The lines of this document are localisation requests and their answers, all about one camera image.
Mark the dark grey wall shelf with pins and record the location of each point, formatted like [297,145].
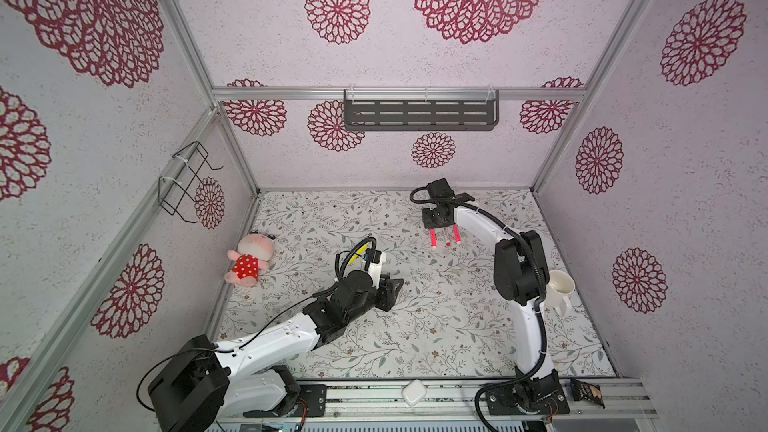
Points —
[424,115]

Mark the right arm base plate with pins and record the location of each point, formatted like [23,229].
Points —
[534,396]

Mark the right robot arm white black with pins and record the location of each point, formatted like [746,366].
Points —
[520,276]

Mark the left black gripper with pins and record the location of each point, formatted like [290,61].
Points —
[387,295]

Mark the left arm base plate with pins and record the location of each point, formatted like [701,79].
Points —
[309,402]

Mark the pink plush toy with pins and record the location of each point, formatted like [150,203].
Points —
[250,258]

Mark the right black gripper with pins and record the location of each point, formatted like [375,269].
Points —
[426,218]

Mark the black wire wall rack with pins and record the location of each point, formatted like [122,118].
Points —
[193,194]

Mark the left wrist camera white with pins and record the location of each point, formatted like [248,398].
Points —
[374,261]

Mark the small dark item on rail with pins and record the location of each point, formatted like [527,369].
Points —
[584,391]

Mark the white ceramic mug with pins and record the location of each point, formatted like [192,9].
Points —
[559,289]

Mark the white plastic clip on rail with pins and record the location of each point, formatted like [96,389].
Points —
[414,392]

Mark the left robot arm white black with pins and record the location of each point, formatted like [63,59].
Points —
[204,381]

